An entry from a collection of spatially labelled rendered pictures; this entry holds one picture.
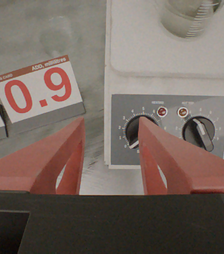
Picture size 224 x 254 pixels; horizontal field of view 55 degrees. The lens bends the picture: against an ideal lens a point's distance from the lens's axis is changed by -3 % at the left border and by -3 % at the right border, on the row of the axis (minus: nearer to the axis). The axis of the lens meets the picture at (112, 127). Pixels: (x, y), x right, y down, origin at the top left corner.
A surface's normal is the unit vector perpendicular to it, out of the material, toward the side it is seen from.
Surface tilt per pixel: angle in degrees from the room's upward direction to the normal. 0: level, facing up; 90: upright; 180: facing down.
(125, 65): 0
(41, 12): 0
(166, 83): 30
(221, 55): 0
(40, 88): 40
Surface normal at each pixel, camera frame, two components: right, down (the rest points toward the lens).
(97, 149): 0.00, -0.25
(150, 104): -0.01, 0.27
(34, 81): 0.19, 0.40
